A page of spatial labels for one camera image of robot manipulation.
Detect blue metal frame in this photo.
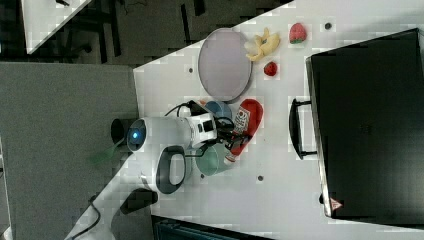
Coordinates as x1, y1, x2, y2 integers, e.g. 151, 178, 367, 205
151, 215, 272, 240

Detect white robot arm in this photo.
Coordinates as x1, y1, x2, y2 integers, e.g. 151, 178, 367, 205
64, 113, 251, 240

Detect black round pot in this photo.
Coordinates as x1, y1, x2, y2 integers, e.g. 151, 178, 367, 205
110, 119, 134, 145

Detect peeled banana toy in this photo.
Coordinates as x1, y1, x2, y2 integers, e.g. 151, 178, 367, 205
244, 27, 280, 62

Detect black cylinder cup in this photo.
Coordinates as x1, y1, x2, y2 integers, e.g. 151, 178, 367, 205
120, 188, 158, 215

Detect green metal mug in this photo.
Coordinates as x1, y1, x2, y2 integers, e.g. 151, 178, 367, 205
196, 144, 229, 176

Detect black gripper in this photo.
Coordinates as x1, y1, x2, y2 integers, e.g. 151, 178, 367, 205
215, 117, 249, 150

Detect red plush ketchup bottle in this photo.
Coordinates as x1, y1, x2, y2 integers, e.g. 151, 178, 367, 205
224, 99, 263, 165

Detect large purple plate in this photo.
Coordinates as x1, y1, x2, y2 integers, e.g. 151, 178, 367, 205
198, 28, 252, 102

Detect red strawberry toy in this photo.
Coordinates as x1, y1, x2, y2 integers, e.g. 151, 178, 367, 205
264, 61, 278, 76

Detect black toaster oven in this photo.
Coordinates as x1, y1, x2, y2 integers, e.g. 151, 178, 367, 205
305, 28, 424, 229

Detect green slotted spatula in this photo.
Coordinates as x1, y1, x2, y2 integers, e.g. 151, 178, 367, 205
89, 139, 125, 164

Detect white side table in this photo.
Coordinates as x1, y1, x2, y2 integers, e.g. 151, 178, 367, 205
20, 0, 93, 54

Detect pink strawberry toy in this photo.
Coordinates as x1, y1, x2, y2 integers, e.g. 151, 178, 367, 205
289, 23, 307, 44

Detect blue bowl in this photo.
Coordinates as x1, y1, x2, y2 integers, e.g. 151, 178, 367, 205
205, 101, 232, 118

